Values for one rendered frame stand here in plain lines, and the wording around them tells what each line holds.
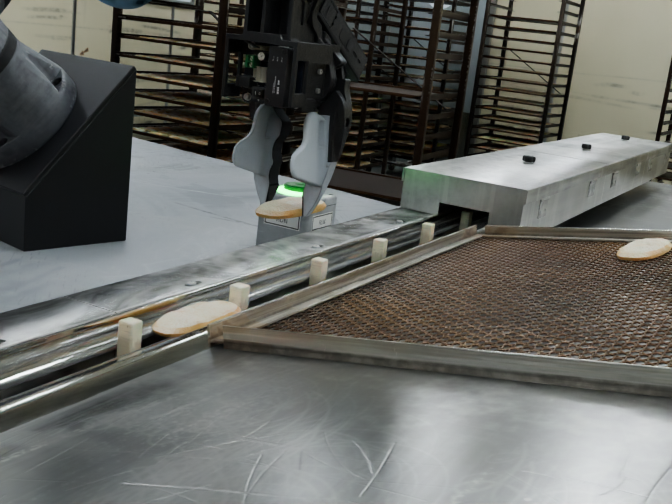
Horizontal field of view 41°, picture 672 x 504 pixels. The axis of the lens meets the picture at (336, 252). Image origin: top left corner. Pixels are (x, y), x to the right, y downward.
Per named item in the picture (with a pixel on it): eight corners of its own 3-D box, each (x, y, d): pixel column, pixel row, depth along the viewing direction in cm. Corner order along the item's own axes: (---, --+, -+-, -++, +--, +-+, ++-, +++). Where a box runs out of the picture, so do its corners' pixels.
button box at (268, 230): (282, 267, 118) (291, 183, 115) (335, 281, 114) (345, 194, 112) (247, 278, 111) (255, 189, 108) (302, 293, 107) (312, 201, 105)
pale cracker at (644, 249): (640, 244, 91) (641, 233, 90) (680, 246, 88) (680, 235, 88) (607, 259, 83) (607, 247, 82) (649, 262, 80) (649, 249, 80)
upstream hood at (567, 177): (596, 160, 236) (602, 128, 234) (667, 172, 228) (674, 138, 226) (396, 218, 128) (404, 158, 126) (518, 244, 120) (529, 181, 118)
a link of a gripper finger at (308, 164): (274, 222, 77) (270, 112, 76) (310, 214, 82) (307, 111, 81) (305, 224, 76) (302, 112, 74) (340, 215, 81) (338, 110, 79)
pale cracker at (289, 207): (301, 201, 88) (302, 189, 88) (335, 208, 87) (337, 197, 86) (243, 213, 80) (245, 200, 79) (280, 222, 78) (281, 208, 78)
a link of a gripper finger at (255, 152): (209, 201, 80) (232, 100, 77) (248, 194, 85) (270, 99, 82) (237, 213, 79) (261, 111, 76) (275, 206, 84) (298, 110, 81)
